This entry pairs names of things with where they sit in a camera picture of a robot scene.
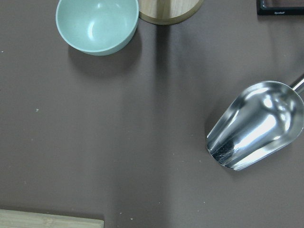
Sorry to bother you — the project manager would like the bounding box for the black tray with glasses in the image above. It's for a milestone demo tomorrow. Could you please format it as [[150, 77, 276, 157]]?
[[256, 0, 304, 16]]

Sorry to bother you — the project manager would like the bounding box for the wooden cup stand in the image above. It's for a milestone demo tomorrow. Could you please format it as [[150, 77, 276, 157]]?
[[138, 0, 204, 25]]

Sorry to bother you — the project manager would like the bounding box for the mint green bowl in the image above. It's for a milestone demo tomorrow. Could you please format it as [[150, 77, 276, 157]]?
[[56, 0, 139, 56]]

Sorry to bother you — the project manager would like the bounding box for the metal scoop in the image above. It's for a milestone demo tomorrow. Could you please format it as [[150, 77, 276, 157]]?
[[206, 76, 304, 171]]

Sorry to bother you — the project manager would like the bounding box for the wooden cutting board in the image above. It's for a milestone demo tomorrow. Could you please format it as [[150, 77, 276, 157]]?
[[0, 209, 105, 228]]

